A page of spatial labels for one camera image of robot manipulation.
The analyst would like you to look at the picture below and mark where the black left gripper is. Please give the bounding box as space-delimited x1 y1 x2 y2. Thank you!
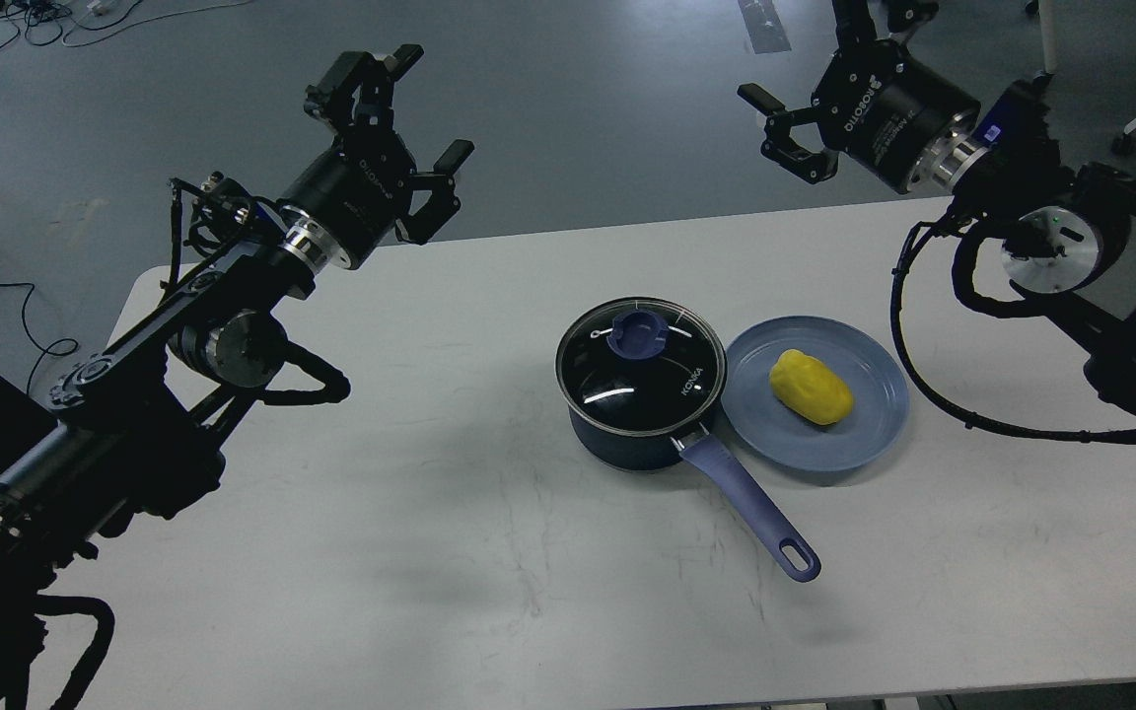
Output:
278 43 476 270

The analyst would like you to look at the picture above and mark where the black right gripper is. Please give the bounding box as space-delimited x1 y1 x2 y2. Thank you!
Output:
738 1 982 194

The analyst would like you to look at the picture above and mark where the glass lid blue knob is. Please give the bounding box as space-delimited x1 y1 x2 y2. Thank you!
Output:
556 296 728 436

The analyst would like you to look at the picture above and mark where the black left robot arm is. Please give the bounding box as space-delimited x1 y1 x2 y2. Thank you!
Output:
0 44 473 709

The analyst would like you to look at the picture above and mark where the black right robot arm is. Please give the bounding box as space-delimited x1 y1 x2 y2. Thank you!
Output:
738 1 1136 445

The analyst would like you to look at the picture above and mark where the white chair leg with caster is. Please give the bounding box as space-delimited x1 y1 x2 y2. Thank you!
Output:
1025 0 1059 77

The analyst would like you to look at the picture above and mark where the blue plate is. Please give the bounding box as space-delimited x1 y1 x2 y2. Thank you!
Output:
722 316 909 473

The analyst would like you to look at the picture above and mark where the dark blue saucepan purple handle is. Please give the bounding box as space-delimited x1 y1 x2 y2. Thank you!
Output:
556 296 821 583

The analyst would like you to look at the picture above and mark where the cable bundle top left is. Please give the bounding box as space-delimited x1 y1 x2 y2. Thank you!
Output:
0 0 253 60

